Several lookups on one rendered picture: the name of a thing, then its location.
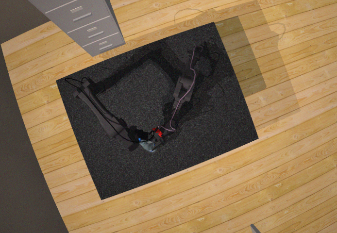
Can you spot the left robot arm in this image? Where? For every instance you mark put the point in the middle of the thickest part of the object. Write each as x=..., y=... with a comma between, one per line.
x=184, y=81

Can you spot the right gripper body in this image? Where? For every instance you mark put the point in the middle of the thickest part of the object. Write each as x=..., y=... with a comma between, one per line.
x=138, y=133

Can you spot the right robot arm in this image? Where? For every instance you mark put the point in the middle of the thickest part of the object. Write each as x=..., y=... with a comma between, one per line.
x=90, y=98

